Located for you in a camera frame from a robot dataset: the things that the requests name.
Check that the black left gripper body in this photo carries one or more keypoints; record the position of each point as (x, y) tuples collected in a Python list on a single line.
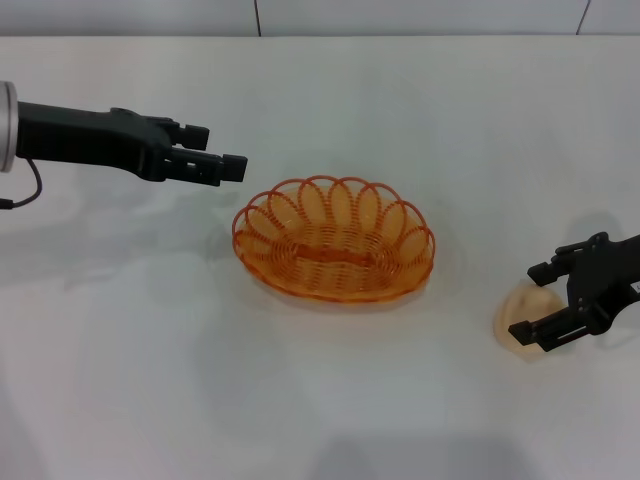
[(90, 137)]

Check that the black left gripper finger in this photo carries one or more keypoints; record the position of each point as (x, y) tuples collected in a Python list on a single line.
[(232, 169), (196, 137)]

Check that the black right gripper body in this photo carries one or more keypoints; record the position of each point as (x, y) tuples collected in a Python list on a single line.
[(605, 280)]

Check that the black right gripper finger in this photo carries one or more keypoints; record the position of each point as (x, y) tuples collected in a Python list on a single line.
[(550, 332), (542, 275)]

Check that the beige bread bun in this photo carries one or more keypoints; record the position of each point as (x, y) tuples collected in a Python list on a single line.
[(525, 305)]

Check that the orange yellow woven plastic basket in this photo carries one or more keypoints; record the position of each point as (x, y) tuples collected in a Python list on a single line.
[(330, 255)]

